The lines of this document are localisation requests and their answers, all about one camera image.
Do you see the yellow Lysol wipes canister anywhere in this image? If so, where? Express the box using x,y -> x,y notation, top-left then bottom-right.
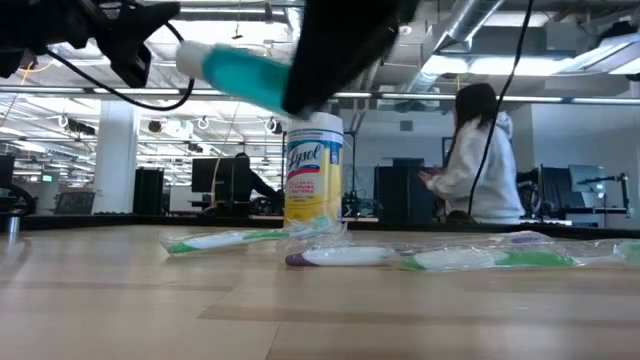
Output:
283,112 -> 345,227

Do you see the black crossbar with light strips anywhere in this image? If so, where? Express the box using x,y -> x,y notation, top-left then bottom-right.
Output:
0,85 -> 640,106

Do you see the black ribbed cabinet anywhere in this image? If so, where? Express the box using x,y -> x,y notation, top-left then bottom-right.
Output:
132,167 -> 166,216

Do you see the silver ventilation duct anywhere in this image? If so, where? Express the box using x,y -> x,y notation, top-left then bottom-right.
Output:
407,0 -> 506,96

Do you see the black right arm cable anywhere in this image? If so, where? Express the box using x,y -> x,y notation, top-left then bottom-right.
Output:
464,0 -> 536,217

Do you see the blue mouthwash bottle white cap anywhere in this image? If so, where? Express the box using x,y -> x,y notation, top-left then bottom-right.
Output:
175,39 -> 301,117

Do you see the purple white wrapped toothbrush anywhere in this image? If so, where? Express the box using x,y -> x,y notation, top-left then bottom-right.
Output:
284,230 -> 554,268

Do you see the person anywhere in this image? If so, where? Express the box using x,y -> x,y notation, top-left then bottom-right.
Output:
418,82 -> 526,225
232,152 -> 281,217

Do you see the grey computer monitor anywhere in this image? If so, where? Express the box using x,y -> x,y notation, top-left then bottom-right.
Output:
568,163 -> 606,195

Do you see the black room divider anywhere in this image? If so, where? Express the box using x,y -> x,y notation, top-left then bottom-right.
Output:
373,158 -> 441,221

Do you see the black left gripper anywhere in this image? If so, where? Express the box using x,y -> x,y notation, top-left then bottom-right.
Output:
0,0 -> 181,89

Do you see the black computer monitor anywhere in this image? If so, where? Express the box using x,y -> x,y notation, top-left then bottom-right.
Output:
538,166 -> 572,211
191,157 -> 236,195
0,153 -> 16,187

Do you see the black table frame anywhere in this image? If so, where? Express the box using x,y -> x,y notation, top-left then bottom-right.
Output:
19,213 -> 640,241

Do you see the white round pillar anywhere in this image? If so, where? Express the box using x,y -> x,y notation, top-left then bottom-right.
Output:
92,99 -> 140,215

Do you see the green white toothbrush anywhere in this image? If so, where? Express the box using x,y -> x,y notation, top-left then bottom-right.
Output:
398,239 -> 640,274
158,215 -> 349,256

